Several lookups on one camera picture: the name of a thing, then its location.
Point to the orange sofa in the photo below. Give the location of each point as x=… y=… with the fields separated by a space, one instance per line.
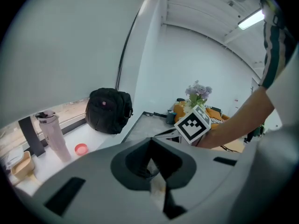
x=180 y=113

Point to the pink tumbler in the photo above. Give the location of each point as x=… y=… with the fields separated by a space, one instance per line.
x=53 y=136

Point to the wooden clothes hanger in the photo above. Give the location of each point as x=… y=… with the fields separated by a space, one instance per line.
x=23 y=167

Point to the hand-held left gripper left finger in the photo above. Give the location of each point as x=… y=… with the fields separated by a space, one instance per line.
x=93 y=195

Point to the small pink round dish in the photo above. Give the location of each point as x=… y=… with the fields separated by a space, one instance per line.
x=81 y=149

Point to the ceiling light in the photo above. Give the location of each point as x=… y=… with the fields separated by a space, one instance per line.
x=251 y=20

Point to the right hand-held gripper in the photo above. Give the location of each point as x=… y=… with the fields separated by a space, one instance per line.
x=192 y=125

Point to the window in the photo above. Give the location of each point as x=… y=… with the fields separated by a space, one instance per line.
x=70 y=112

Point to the person's right forearm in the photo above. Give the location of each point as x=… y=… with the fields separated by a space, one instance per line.
x=233 y=122

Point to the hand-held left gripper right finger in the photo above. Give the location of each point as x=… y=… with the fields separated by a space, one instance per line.
x=210 y=183

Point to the black flat stand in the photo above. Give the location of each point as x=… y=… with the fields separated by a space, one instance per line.
x=31 y=136

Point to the black backpack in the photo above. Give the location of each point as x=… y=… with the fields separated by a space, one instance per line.
x=107 y=111

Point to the white face mask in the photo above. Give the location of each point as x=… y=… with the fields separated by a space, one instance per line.
x=14 y=155

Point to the black and white striped blanket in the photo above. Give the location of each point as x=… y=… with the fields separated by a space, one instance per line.
x=216 y=119

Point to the wooden coffee table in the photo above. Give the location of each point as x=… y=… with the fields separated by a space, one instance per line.
x=233 y=147

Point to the dark storage bin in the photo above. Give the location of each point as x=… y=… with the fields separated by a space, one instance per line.
x=171 y=118

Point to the person's green sweatshirt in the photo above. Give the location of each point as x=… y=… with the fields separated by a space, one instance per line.
x=275 y=55

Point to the black wall conduit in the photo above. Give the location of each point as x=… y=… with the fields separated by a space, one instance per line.
x=121 y=59

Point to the purple flower bouquet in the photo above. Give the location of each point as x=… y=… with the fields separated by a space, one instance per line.
x=198 y=92

